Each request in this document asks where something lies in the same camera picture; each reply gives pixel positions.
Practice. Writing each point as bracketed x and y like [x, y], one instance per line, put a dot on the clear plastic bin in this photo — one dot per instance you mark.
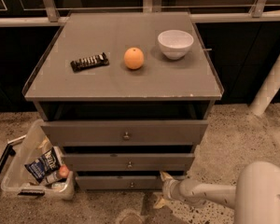
[18, 181]

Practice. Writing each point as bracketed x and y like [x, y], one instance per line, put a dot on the grey top drawer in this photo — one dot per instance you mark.
[124, 132]

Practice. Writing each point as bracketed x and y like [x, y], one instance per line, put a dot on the orange fruit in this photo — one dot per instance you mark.
[134, 58]

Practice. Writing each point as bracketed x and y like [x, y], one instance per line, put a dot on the black flat board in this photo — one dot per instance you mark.
[8, 152]

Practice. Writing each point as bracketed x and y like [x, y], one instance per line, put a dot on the grey bottom drawer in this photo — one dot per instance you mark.
[119, 182]

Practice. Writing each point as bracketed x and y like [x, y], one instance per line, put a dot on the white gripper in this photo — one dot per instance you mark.
[170, 188]

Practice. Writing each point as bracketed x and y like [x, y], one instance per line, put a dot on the white diagonal pole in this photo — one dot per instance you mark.
[267, 91]

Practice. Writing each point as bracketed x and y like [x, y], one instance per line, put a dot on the grey drawer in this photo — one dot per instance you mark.
[124, 132]
[129, 162]
[119, 182]

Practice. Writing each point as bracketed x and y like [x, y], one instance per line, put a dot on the blue chip bag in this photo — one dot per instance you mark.
[44, 165]

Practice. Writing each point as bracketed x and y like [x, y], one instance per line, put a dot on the red apple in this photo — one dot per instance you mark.
[63, 171]

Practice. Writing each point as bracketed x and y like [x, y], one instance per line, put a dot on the black snack bar packet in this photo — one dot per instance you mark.
[89, 62]

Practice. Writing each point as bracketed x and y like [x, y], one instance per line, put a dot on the metal railing frame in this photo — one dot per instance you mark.
[55, 12]

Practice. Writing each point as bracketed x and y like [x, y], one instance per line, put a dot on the grey drawer cabinet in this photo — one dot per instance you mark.
[161, 89]

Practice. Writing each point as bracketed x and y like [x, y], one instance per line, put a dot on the white ceramic bowl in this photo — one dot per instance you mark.
[175, 44]

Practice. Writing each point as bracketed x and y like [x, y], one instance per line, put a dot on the grey middle drawer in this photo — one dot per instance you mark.
[129, 162]

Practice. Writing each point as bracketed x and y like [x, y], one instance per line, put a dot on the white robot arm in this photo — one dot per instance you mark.
[255, 198]

